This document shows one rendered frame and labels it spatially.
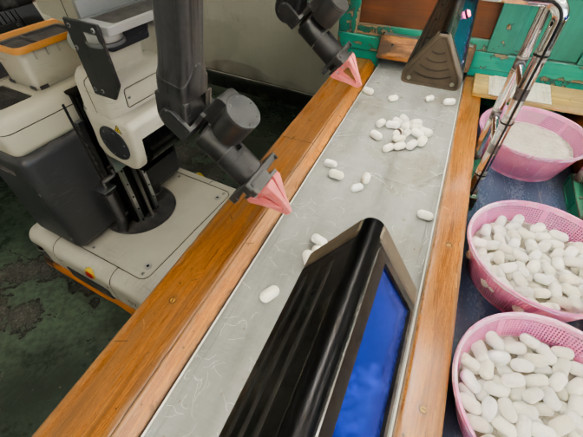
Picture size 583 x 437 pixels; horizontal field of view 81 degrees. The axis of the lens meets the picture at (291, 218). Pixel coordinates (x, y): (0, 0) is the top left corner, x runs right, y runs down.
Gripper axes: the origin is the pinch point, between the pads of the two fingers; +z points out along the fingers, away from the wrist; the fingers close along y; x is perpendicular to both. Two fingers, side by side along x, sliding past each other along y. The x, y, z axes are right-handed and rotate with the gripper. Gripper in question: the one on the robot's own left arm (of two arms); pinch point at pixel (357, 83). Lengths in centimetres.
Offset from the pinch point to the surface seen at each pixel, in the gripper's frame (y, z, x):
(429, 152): -5.0, 24.5, -5.3
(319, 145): -15.1, 3.5, 10.8
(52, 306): -62, -20, 129
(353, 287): -76, -3, -32
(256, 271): -56, 6, 9
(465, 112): 15.1, 28.0, -11.2
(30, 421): -95, 1, 110
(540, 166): -0.2, 44.2, -22.3
